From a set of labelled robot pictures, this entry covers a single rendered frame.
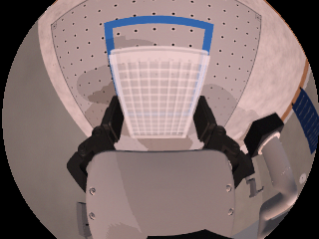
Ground blue tape rectangle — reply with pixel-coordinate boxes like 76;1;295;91
104;16;214;58

